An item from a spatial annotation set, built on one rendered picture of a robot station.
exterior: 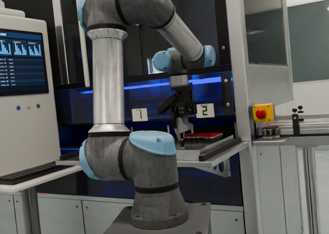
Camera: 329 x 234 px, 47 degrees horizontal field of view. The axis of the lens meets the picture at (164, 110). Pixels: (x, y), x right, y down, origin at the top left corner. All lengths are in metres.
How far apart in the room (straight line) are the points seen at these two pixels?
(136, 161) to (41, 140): 1.11
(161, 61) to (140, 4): 0.39
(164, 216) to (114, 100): 0.33
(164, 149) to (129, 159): 0.09
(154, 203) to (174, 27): 0.51
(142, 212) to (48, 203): 1.42
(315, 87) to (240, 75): 4.61
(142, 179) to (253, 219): 0.84
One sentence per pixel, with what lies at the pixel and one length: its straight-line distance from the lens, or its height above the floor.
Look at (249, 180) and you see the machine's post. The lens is 1.67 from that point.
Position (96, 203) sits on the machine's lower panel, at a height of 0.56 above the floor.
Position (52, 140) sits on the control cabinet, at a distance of 2.07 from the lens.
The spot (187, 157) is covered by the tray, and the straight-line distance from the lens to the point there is 1.32.
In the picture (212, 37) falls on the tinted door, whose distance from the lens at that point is 1.67.
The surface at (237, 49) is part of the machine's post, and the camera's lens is 1.62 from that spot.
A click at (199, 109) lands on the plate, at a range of 1.69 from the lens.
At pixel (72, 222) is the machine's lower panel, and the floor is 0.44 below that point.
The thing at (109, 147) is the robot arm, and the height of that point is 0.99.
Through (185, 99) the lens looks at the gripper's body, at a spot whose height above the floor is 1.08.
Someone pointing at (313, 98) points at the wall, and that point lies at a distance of 6.21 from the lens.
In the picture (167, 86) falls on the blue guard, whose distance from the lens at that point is 1.75.
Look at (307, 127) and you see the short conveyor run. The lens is 1.68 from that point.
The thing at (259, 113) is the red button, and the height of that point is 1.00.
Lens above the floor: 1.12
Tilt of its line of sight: 3 degrees down
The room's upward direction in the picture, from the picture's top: 6 degrees counter-clockwise
